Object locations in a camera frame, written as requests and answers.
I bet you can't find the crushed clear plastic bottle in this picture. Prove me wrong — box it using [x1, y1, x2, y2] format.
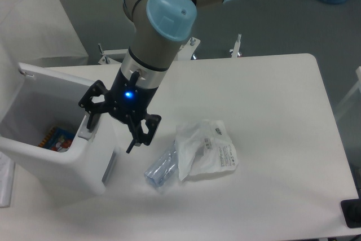
[144, 142, 178, 189]

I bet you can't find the white crumpled plastic bag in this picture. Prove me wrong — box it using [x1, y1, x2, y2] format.
[175, 120, 239, 181]

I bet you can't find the white push-button trash can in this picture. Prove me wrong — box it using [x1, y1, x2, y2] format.
[1, 49, 117, 195]

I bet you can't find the colourful snack package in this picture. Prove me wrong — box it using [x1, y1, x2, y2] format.
[38, 126, 75, 152]

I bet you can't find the white printed cloth cover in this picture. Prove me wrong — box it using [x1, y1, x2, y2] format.
[0, 0, 90, 68]

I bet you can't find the black device at edge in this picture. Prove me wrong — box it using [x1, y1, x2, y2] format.
[341, 199, 360, 229]

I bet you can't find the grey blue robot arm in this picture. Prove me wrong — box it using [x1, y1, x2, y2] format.
[79, 0, 231, 146]

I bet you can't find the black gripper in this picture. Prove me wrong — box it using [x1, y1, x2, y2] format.
[78, 69, 161, 154]

